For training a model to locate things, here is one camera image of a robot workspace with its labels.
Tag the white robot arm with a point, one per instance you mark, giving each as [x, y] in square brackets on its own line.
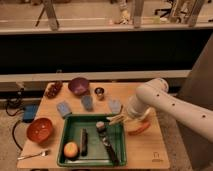
[154, 93]

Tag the orange bowl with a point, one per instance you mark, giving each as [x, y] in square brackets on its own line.
[40, 130]

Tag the green plastic tray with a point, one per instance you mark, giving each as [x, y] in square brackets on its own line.
[97, 155]

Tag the red yellow apple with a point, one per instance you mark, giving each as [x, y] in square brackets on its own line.
[71, 149]

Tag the silver fork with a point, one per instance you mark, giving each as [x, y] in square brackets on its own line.
[42, 153]

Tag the orange carrot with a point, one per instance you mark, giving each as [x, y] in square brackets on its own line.
[137, 128]

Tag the purple bowl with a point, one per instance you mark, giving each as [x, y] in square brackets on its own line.
[78, 86]

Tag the blue box on floor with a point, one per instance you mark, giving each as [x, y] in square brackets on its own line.
[29, 113]

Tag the blue plastic cup middle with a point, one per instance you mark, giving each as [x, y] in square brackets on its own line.
[87, 102]

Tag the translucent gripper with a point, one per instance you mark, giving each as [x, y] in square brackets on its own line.
[131, 123]

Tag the black marker bar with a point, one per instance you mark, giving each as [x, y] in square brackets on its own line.
[84, 141]

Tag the small metal cup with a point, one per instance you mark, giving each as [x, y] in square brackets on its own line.
[99, 91]

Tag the bunch of red grapes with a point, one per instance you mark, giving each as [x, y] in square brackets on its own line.
[53, 90]

